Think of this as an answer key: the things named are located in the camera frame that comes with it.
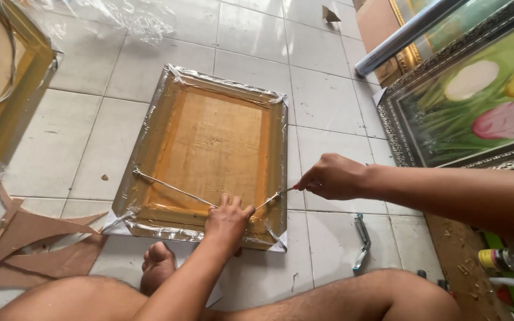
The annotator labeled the person's left hand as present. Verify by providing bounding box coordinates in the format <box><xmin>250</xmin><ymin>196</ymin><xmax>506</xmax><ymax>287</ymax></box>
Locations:
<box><xmin>204</xmin><ymin>193</ymin><xmax>256</xmax><ymax>251</ymax></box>

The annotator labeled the person's right hand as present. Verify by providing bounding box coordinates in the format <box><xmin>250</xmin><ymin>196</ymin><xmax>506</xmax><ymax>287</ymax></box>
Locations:
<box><xmin>294</xmin><ymin>153</ymin><xmax>370</xmax><ymax>201</ymax></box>

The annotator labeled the red handled screwdriver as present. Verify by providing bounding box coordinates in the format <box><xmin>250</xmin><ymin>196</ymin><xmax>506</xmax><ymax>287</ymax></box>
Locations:
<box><xmin>269</xmin><ymin>183</ymin><xmax>301</xmax><ymax>202</ymax></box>

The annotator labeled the grey cord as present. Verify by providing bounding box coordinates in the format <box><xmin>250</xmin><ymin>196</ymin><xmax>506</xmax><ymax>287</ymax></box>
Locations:
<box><xmin>132</xmin><ymin>168</ymin><xmax>280</xmax><ymax>213</ymax></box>

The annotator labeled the white paper corner protector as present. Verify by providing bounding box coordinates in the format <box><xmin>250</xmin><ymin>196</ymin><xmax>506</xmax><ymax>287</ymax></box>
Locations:
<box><xmin>268</xmin><ymin>231</ymin><xmax>288</xmax><ymax>254</ymax></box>
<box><xmin>102</xmin><ymin>209</ymin><xmax>133</xmax><ymax>236</ymax></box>

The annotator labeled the silver staple gun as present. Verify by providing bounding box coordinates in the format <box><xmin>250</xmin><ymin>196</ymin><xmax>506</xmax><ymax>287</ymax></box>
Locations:
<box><xmin>352</xmin><ymin>213</ymin><xmax>372</xmax><ymax>272</ymax></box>

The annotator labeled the person's right leg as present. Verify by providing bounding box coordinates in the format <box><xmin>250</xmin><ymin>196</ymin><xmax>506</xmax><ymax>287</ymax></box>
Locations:
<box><xmin>201</xmin><ymin>268</ymin><xmax>464</xmax><ymax>321</ymax></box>

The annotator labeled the person's leg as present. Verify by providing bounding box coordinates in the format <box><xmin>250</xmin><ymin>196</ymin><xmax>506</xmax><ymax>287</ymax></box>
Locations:
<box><xmin>0</xmin><ymin>275</ymin><xmax>151</xmax><ymax>321</ymax></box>
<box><xmin>201</xmin><ymin>268</ymin><xmax>464</xmax><ymax>321</ymax></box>

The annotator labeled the wooden board with shavings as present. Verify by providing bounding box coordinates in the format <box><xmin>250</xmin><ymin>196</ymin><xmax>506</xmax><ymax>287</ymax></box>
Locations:
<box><xmin>424</xmin><ymin>213</ymin><xmax>514</xmax><ymax>321</ymax></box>

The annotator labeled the small brown cardboard piece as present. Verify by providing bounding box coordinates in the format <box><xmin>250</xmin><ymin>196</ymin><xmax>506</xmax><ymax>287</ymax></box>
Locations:
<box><xmin>321</xmin><ymin>5</ymin><xmax>342</xmax><ymax>23</ymax></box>

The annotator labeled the brown cardboard sheet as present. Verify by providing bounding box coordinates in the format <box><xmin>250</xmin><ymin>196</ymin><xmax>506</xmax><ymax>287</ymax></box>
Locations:
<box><xmin>354</xmin><ymin>0</ymin><xmax>402</xmax><ymax>59</ymax></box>

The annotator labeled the person's foot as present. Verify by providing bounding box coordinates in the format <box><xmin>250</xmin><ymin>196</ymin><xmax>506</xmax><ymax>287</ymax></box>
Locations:
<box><xmin>140</xmin><ymin>241</ymin><xmax>178</xmax><ymax>297</ymax></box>

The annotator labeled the roll of clear plastic film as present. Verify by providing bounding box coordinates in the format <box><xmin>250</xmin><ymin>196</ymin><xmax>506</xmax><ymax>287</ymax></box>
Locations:
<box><xmin>354</xmin><ymin>0</ymin><xmax>468</xmax><ymax>78</ymax></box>

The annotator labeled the crumpled clear plastic sheet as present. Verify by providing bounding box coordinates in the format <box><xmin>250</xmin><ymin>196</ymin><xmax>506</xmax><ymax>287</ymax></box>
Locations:
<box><xmin>14</xmin><ymin>0</ymin><xmax>178</xmax><ymax>46</ymax></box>

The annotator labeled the person's left leg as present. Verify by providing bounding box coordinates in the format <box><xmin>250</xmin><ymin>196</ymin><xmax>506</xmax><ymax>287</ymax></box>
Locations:
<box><xmin>0</xmin><ymin>275</ymin><xmax>151</xmax><ymax>321</ymax></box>

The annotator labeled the heap of brown cardboard scraps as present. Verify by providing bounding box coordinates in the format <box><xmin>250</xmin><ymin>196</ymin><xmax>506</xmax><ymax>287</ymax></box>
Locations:
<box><xmin>0</xmin><ymin>185</ymin><xmax>110</xmax><ymax>290</ymax></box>

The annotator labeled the plastic wrapped wooden picture frame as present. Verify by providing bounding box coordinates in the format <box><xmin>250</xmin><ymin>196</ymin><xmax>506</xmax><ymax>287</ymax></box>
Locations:
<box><xmin>103</xmin><ymin>64</ymin><xmax>290</xmax><ymax>253</ymax></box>

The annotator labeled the black tool handle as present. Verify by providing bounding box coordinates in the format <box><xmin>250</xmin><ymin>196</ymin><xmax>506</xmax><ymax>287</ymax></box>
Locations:
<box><xmin>417</xmin><ymin>269</ymin><xmax>450</xmax><ymax>292</ymax></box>

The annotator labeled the painting in gold frame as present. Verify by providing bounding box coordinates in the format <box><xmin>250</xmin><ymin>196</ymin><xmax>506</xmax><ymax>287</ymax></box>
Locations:
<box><xmin>380</xmin><ymin>0</ymin><xmax>514</xmax><ymax>87</ymax></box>

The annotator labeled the tulip painting in silver frame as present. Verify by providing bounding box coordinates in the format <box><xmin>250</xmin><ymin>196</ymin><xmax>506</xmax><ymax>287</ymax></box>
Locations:
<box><xmin>376</xmin><ymin>0</ymin><xmax>514</xmax><ymax>171</ymax></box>

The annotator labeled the gold frame wrapped in plastic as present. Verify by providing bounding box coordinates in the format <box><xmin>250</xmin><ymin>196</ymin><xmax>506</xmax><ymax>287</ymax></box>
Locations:
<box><xmin>0</xmin><ymin>0</ymin><xmax>60</xmax><ymax>189</ymax></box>

